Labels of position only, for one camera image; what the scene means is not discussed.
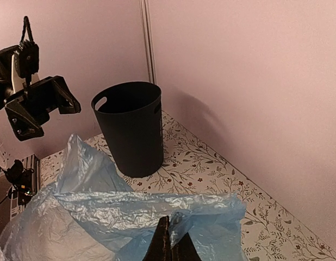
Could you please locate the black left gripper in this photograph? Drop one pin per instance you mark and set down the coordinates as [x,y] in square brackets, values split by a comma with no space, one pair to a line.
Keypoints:
[29,108]

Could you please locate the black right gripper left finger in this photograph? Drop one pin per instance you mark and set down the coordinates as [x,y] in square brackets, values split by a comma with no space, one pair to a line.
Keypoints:
[160,247]

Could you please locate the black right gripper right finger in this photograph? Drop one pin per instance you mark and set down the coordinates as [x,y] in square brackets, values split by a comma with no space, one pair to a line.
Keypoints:
[184,250]

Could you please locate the blue plastic trash bag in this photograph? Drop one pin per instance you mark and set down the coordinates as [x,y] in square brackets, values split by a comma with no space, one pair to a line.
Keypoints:
[75,217]

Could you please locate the dark grey trash bin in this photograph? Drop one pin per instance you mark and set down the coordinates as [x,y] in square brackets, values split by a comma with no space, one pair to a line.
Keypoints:
[130,118]

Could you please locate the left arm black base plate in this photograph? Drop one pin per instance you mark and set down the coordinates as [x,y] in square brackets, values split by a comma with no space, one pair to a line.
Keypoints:
[23,181]

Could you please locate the aluminium front rail frame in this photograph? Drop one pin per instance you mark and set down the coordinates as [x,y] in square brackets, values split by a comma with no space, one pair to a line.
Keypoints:
[29,162]

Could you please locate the left aluminium corner post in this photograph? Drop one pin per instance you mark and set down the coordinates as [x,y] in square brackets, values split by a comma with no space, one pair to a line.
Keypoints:
[146,23]

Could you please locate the floral patterned table mat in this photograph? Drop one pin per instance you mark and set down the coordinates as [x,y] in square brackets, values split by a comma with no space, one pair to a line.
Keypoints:
[226,215]

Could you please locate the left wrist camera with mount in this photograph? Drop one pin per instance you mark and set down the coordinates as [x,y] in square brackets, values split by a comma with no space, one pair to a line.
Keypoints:
[25,65]

